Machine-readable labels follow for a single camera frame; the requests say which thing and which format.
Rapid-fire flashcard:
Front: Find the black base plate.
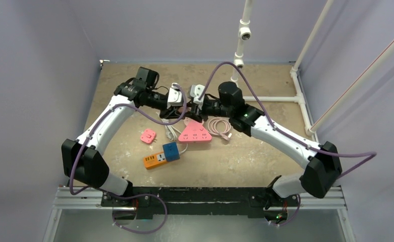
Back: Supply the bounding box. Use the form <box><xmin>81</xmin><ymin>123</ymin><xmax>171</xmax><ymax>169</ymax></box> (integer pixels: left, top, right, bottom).
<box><xmin>101</xmin><ymin>187</ymin><xmax>299</xmax><ymax>219</ymax></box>

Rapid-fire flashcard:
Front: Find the blue cube socket adapter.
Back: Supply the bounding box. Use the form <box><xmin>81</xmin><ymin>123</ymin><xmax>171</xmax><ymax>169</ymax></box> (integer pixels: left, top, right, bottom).
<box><xmin>162</xmin><ymin>142</ymin><xmax>180</xmax><ymax>162</ymax></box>

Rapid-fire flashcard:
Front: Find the pink power cord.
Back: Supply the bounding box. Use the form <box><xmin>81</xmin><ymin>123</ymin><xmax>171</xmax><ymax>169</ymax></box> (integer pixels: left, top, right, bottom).
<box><xmin>207</xmin><ymin>117</ymin><xmax>233</xmax><ymax>142</ymax></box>

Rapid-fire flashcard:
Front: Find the white power cord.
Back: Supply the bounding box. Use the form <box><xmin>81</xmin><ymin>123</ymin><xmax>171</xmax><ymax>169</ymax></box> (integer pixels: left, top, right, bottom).
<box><xmin>163</xmin><ymin>120</ymin><xmax>189</xmax><ymax>156</ymax></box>

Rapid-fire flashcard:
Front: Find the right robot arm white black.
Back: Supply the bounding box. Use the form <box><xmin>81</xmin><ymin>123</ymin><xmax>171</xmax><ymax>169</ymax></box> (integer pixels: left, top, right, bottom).
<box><xmin>186</xmin><ymin>82</ymin><xmax>342</xmax><ymax>205</ymax></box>

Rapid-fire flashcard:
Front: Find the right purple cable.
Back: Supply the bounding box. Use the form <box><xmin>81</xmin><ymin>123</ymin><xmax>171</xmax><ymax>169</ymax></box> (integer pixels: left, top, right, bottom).
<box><xmin>198</xmin><ymin>62</ymin><xmax>377</xmax><ymax>228</ymax></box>

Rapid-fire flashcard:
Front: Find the pink triangular power strip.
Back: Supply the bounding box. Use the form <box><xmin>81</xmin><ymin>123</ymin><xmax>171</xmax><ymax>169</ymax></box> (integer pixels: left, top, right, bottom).
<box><xmin>178</xmin><ymin>119</ymin><xmax>212</xmax><ymax>144</ymax></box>

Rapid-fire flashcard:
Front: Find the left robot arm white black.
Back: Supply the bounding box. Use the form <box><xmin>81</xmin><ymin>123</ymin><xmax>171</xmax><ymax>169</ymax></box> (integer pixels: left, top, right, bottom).
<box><xmin>61</xmin><ymin>67</ymin><xmax>187</xmax><ymax>206</ymax></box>

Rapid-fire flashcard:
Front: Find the aluminium rail frame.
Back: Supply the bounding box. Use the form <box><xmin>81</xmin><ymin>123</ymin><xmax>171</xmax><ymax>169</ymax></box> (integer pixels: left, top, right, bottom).
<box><xmin>43</xmin><ymin>188</ymin><xmax>356</xmax><ymax>241</ymax></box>

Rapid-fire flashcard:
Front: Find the orange power strip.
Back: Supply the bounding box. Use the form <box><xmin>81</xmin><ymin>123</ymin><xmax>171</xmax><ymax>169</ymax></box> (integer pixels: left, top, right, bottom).
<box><xmin>143</xmin><ymin>152</ymin><xmax>168</xmax><ymax>170</ymax></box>

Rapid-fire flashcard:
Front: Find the purple cable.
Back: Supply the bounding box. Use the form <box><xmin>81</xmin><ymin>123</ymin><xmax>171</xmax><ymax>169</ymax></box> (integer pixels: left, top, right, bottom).
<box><xmin>69</xmin><ymin>83</ymin><xmax>188</xmax><ymax>234</ymax></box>
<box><xmin>198</xmin><ymin>62</ymin><xmax>377</xmax><ymax>228</ymax></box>

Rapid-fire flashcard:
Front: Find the pink square plug adapter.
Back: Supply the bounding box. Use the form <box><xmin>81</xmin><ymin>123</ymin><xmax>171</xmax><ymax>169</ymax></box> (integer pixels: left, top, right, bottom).
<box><xmin>140</xmin><ymin>129</ymin><xmax>156</xmax><ymax>144</ymax></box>

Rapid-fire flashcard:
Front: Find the white pvc pipe frame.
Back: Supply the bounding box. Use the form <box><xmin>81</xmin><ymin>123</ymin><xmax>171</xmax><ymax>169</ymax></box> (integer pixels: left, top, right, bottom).
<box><xmin>230</xmin><ymin>0</ymin><xmax>394</xmax><ymax>136</ymax></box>

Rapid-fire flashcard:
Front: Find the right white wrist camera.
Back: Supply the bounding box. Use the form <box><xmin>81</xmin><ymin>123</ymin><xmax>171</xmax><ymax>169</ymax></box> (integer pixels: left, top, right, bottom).
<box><xmin>188</xmin><ymin>84</ymin><xmax>205</xmax><ymax>109</ymax></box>

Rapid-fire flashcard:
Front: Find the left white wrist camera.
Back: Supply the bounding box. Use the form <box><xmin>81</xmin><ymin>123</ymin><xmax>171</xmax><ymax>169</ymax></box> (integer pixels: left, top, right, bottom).
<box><xmin>167</xmin><ymin>83</ymin><xmax>183</xmax><ymax>108</ymax></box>

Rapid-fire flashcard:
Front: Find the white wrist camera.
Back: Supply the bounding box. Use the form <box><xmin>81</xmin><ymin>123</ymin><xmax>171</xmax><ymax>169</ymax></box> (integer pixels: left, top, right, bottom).
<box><xmin>188</xmin><ymin>84</ymin><xmax>205</xmax><ymax>109</ymax></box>
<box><xmin>167</xmin><ymin>83</ymin><xmax>183</xmax><ymax>108</ymax></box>

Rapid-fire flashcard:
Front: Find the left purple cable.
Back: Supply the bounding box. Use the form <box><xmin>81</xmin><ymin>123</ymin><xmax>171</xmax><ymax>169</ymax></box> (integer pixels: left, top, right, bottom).
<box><xmin>69</xmin><ymin>83</ymin><xmax>188</xmax><ymax>234</ymax></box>

